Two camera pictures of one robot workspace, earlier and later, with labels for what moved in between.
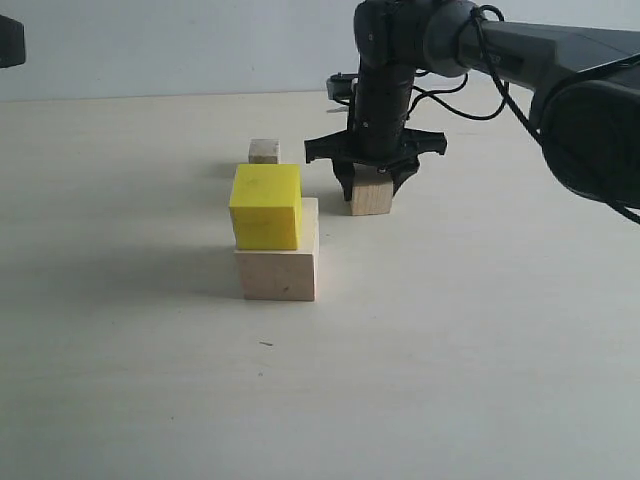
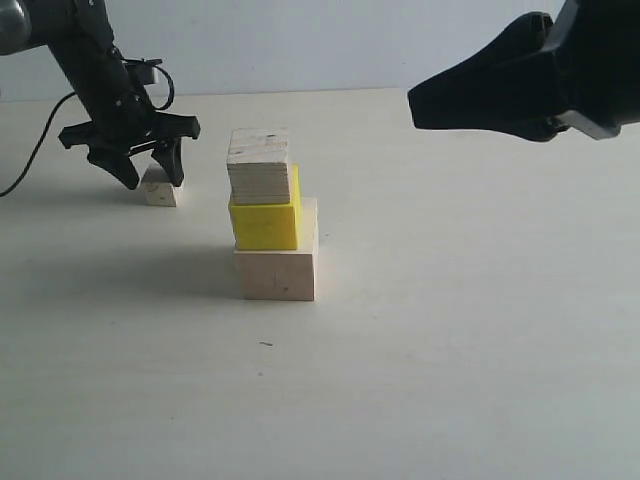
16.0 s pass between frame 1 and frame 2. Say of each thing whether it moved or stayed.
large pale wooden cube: stayed
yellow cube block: stayed
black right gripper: moved
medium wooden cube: moved
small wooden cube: moved
